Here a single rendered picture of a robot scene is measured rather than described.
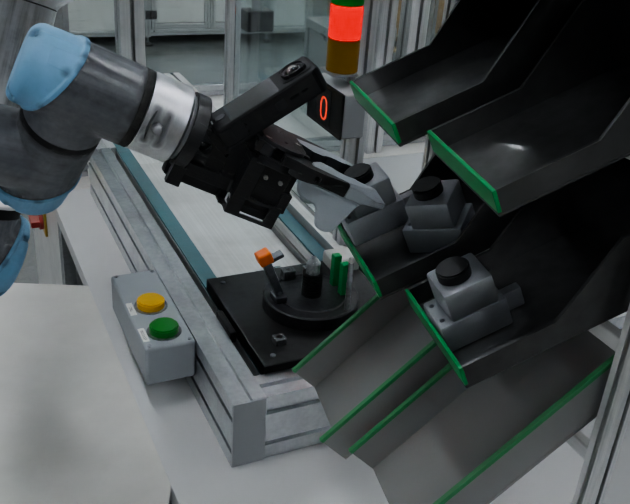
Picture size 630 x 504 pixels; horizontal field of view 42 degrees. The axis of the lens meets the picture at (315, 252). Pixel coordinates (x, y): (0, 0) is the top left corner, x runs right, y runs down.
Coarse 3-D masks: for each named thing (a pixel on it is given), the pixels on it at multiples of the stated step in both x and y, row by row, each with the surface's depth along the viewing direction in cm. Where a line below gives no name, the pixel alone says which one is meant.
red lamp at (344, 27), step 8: (336, 8) 121; (344, 8) 120; (352, 8) 120; (360, 8) 121; (336, 16) 121; (344, 16) 121; (352, 16) 121; (360, 16) 122; (336, 24) 122; (344, 24) 121; (352, 24) 122; (360, 24) 123; (328, 32) 124; (336, 32) 122; (344, 32) 122; (352, 32) 122; (360, 32) 123; (344, 40) 122; (352, 40) 123
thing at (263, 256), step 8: (264, 248) 114; (256, 256) 113; (264, 256) 112; (272, 256) 114; (280, 256) 114; (264, 264) 113; (272, 272) 114; (272, 280) 115; (272, 288) 116; (280, 288) 116
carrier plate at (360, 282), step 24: (216, 288) 123; (240, 288) 124; (360, 288) 126; (240, 312) 118; (264, 312) 118; (240, 336) 114; (264, 336) 113; (288, 336) 113; (312, 336) 114; (264, 360) 108; (288, 360) 108
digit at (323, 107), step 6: (318, 96) 130; (324, 96) 128; (330, 96) 126; (318, 102) 130; (324, 102) 128; (330, 102) 126; (318, 108) 130; (324, 108) 128; (318, 114) 131; (324, 114) 129; (318, 120) 131; (324, 120) 129
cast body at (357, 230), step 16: (352, 176) 83; (368, 176) 83; (384, 176) 83; (384, 192) 83; (368, 208) 84; (384, 208) 84; (400, 208) 85; (352, 224) 84; (368, 224) 84; (384, 224) 85; (400, 224) 85; (352, 240) 85; (368, 240) 86
